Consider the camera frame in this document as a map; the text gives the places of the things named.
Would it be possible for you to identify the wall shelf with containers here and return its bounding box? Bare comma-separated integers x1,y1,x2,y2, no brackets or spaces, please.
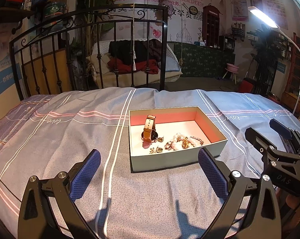
0,0,71,30

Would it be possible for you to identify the pale green cardboard box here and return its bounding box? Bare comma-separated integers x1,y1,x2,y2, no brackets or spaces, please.
129,106,228,173

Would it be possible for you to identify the grey striped bed blanket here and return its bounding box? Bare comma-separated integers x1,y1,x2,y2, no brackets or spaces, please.
0,88,300,239

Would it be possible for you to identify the red phone booth cabinet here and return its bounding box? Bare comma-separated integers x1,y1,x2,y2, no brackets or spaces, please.
202,4,221,48

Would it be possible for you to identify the white tassel rope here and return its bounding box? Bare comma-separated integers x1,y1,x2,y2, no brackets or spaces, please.
132,4,137,71

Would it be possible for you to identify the red cloth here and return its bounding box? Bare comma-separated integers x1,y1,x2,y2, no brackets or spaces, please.
107,58,159,74

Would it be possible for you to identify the brown strap wristwatch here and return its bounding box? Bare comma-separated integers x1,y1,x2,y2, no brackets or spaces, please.
142,115,157,143

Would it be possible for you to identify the white pearl bracelet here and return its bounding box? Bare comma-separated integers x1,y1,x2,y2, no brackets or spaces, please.
172,134,198,150

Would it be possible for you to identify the black clothes pile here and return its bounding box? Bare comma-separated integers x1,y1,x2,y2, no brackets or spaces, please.
108,39,163,64

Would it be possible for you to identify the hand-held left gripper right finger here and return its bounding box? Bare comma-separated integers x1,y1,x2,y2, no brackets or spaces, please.
198,147,282,239

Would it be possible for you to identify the dark potted plant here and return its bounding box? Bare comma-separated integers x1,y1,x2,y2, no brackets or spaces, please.
252,33,282,95

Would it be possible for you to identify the white wicker hanging chair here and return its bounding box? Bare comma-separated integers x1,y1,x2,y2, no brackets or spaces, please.
86,39,183,85

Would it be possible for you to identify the pink stool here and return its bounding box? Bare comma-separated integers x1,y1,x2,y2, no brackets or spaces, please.
223,63,239,84

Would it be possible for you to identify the white desk lamp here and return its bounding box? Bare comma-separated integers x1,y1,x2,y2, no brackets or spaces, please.
248,6,300,115

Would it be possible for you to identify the green patterned counter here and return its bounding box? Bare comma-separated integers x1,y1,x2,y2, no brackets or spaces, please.
173,42,236,77

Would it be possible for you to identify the black iron bed frame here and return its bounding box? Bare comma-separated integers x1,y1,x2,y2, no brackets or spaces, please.
10,4,168,100

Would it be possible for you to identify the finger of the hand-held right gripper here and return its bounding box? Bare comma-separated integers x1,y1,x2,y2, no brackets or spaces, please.
245,127,300,172
270,119,300,152

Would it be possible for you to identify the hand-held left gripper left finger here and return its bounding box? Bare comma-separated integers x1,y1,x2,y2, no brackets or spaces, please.
17,149,102,239

